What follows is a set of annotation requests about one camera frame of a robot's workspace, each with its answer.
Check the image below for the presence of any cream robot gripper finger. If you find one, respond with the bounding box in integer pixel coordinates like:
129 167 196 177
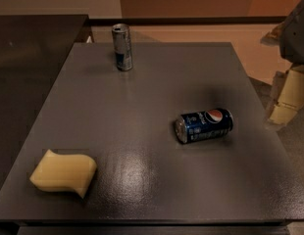
266 64 304 127

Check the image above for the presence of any blue pepsi can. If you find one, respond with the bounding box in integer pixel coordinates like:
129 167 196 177
175 108 233 144

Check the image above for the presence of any silver blue energy drink can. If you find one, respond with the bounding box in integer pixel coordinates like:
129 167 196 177
112 23 133 71

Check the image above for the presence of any yellow wavy sponge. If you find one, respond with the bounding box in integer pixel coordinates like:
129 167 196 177
29 150 97 198

